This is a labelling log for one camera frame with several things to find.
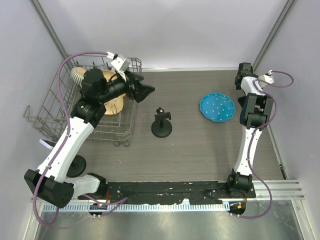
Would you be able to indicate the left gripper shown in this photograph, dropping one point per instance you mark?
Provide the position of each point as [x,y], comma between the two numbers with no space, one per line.
[142,90]

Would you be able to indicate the black phone stand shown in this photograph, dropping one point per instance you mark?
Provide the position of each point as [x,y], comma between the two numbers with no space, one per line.
[77,167]
[161,127]

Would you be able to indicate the blue polka dot plate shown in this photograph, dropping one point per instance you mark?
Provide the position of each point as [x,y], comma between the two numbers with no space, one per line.
[217,107]

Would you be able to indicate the black phone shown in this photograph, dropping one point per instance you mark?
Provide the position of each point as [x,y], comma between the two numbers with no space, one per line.
[241,100]

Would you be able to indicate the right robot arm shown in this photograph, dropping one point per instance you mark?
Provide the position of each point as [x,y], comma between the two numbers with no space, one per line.
[256,109]

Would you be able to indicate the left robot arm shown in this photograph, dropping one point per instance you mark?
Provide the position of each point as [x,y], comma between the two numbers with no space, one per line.
[50,182]

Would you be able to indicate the rear yellow bird plate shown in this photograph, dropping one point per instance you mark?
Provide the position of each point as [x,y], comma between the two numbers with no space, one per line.
[109,75]

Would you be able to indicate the clear glass in rack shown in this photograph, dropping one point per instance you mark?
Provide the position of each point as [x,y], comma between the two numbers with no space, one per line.
[102,67]

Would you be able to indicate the striped white mug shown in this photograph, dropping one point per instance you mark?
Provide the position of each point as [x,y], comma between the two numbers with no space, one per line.
[77,75]

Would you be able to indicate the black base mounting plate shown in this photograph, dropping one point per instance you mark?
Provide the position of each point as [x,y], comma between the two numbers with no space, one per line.
[172,192]

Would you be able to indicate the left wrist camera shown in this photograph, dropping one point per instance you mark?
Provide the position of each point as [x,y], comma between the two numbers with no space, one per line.
[119,62]

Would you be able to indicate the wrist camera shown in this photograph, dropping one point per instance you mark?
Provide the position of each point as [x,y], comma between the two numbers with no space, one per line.
[266,79]
[119,62]

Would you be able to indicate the grey wire dish rack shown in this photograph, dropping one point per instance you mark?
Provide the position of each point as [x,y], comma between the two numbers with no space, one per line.
[63,95]

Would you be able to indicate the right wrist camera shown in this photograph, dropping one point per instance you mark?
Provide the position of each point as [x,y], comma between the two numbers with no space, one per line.
[266,79]

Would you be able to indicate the white cable duct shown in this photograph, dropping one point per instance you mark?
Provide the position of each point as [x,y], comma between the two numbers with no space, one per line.
[185,206]

